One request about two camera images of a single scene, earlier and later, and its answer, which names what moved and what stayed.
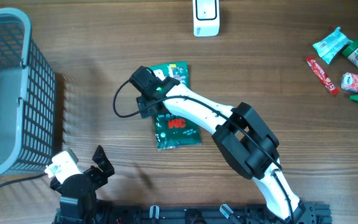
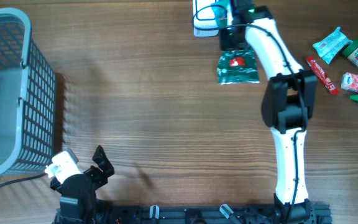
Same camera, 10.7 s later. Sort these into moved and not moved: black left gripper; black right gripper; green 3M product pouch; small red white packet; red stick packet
Moved: black right gripper; green 3M product pouch
Not moved: black left gripper; red stick packet; small red white packet
